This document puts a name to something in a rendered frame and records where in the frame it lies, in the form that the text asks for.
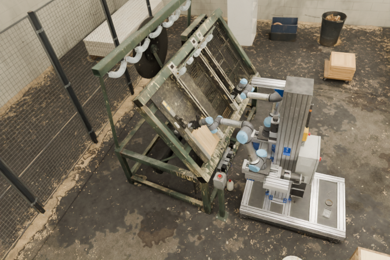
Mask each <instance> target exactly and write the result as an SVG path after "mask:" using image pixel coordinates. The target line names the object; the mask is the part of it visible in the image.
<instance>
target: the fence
mask: <svg viewBox="0 0 390 260"><path fill-rule="evenodd" d="M163 102H165V101H164V100H163V101H162V102H161V103H160V105H161V106H162V107H163V108H164V110H165V111H166V112H167V113H168V114H169V115H170V117H171V118H172V119H173V120H174V121H175V122H176V123H177V124H178V125H179V126H180V129H181V130H182V131H183V132H184V133H185V134H188V136H189V137H190V140H191V141H192V143H193V144H194V145H195V146H196V147H197V148H198V150H199V151H200V152H201V154H202V155H203V156H204V157H205V158H206V159H207V161H209V160H210V159H211V156H210V155H209V154H208V153H207V152H206V150H205V149H204V148H203V147H202V145H201V144H200V143H199V142H198V140H197V139H196V138H195V137H194V136H193V135H192V133H191V132H190V131H189V130H188V129H187V127H186V129H183V128H182V126H181V125H180V124H179V123H178V122H177V120H176V119H175V118H174V117H175V115H176V114H175V113H174V112H173V110H172V109H171V108H170V107H169V105H166V106H165V105H164V104H163ZM165 103H166V102H165ZM166 104H167V103H166ZM167 107H169V108H170V111H169V110H168V109H167Z"/></svg>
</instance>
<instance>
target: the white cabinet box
mask: <svg viewBox="0 0 390 260"><path fill-rule="evenodd" d="M257 9H258V0H227V25H228V27H229V28H230V30H231V32H232V33H233V35H234V36H235V38H236V39H237V41H238V42H239V44H240V45H244V46H251V45H252V43H253V41H254V38H255V35H256V30H257Z"/></svg>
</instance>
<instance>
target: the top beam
mask: <svg viewBox="0 0 390 260"><path fill-rule="evenodd" d="M222 13H223V12H222V11H221V9H220V8H217V9H215V10H214V11H213V12H212V13H211V14H210V16H209V17H208V18H207V19H206V20H205V22H204V23H203V24H202V25H201V26H200V27H199V28H198V29H197V30H196V31H195V32H194V34H193V35H192V36H191V37H190V38H189V39H188V40H187V41H186V42H185V43H184V44H183V46H182V47H181V48H180V49H179V50H178V51H177V52H176V53H175V54H174V55H173V57H172V58H171V59H170V60H169V61H168V62H167V64H166V65H165V66H164V67H163V68H162V69H161V70H160V71H159V72H158V73H157V75H156V76H155V77H154V78H153V79H152V80H151V81H150V82H149V83H148V84H147V85H146V87H145V88H144V89H143V90H142V91H141V92H140V94H138V95H137V97H136V98H135V99H134V100H133V102H134V103H135V104H136V105H137V107H138V108H140V107H142V106H144V105H145V104H146V103H147V102H148V101H149V99H150V98H151V97H152V96H153V95H154V94H155V92H156V91H157V90H158V89H159V87H160V86H161V85H162V84H163V83H164V82H165V80H166V79H167V78H168V77H169V76H170V75H171V73H172V71H171V70H170V69H169V68H168V66H169V64H170V63H171V62H173V64H174V65H175V66H176V67H178V65H179V64H180V63H181V61H182V60H183V59H184V58H185V57H186V56H187V54H188V53H189V52H190V51H191V50H192V49H193V48H194V46H193V45H192V43H191V42H190V41H191V40H192V38H193V37H194V38H195V40H196V41H197V42H198V41H199V39H198V37H197V35H196V34H197V33H198V32H199V31H200V32H201V34H202V36H204V34H205V33H206V32H207V31H208V30H209V29H210V27H211V26H212V25H213V24H214V23H215V22H216V20H217V19H218V18H219V17H220V15H221V14H222Z"/></svg>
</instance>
